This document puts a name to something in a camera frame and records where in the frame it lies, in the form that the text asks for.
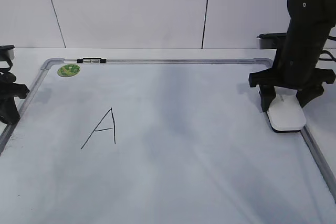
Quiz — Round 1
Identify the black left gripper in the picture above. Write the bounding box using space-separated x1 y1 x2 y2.
1 72 29 124

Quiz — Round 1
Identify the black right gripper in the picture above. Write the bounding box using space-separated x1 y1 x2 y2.
248 19 335 112

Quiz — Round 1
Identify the white board eraser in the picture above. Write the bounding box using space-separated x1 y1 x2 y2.
267 88 307 132

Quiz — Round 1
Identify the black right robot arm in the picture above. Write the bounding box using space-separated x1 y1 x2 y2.
248 0 335 112

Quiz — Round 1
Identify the black clear marker clip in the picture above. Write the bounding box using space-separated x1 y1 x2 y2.
76 57 107 64

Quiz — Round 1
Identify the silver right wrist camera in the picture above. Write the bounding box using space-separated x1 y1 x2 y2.
257 33 287 50

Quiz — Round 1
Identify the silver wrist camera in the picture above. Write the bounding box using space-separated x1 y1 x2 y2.
0 45 15 60
257 33 287 50

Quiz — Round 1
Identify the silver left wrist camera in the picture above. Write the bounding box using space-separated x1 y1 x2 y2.
0 45 15 60

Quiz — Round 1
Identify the white board with grey frame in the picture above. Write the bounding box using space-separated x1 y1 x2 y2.
1 61 335 223

